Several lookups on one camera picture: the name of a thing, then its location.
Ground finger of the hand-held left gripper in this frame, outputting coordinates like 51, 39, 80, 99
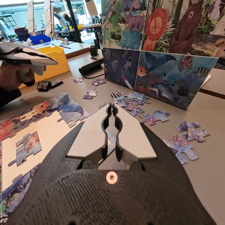
18, 47, 53, 59
14, 53, 58, 76

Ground person's left forearm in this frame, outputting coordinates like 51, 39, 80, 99
0, 86, 22, 108

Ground black battery pack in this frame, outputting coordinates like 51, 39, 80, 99
50, 79, 64, 88
37, 81, 51, 91

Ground pale striped whale puzzle piece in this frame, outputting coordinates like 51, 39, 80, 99
68, 115, 88, 128

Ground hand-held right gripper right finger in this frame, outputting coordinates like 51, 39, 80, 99
112, 104, 157, 167

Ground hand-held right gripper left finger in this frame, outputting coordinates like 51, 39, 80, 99
67, 103, 113, 165

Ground white banded purple puzzle piece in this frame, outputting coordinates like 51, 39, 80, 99
83, 89, 97, 99

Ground neighbouring grey table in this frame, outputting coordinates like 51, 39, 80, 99
32, 41, 92, 59

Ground octopus puzzle piece pair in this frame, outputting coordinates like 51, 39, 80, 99
15, 131, 40, 152

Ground cream jigsaw puzzle tray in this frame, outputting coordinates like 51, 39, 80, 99
0, 92, 116, 225

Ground black and beige angled board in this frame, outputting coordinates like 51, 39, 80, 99
85, 0, 99, 16

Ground assembled sea urchin puzzle section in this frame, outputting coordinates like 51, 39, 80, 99
0, 163, 41, 225

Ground black metal pole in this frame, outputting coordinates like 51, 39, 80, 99
66, 0, 82, 43

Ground small black box device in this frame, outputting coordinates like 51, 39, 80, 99
89, 44, 99, 56

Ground black flat device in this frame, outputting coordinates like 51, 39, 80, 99
79, 58, 104, 75

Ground scattered loose puzzle pieces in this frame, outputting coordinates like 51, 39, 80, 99
91, 78, 210, 165

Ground octopus puzzle piece with eye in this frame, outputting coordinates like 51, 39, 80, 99
8, 144, 42, 166

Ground assembled pufferfish puzzle section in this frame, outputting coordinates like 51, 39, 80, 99
0, 92, 91, 141

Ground blue plastic crate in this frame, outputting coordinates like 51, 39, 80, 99
29, 34, 52, 45

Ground tall cardboard sheet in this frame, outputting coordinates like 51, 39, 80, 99
44, 0, 69, 44
27, 0, 35, 34

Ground white desk lamp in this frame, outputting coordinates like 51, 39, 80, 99
200, 74, 211, 89

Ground yellow plastic bin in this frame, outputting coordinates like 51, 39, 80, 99
18, 45, 71, 89

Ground dark cornered whale puzzle piece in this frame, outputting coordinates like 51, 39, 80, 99
57, 108, 84, 122

